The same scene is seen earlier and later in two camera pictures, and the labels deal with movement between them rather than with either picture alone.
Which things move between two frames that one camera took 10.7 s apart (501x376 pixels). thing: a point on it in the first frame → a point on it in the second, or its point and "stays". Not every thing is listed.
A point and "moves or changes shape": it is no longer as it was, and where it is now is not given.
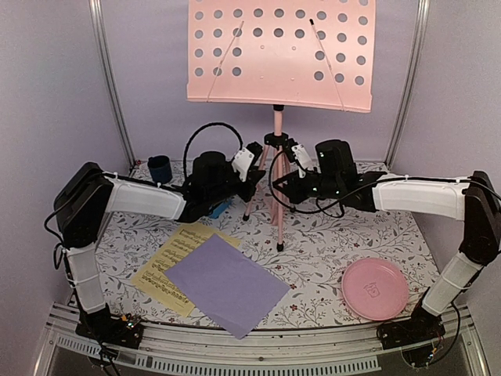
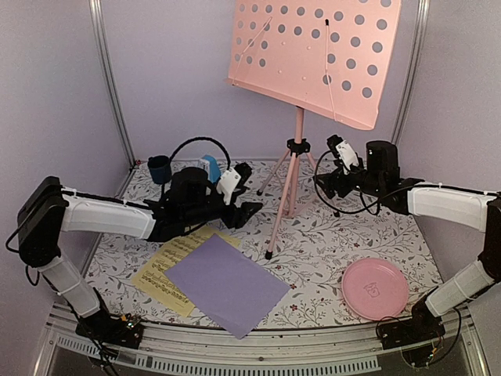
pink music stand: x=308 y=53 moves or changes shape
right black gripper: x=296 y=195 → x=329 y=178
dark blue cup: x=160 y=168 stays
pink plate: x=375 y=289 stays
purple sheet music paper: x=241 y=294 stays
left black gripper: x=253 y=177 → x=239 y=215
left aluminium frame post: x=98 y=16 stays
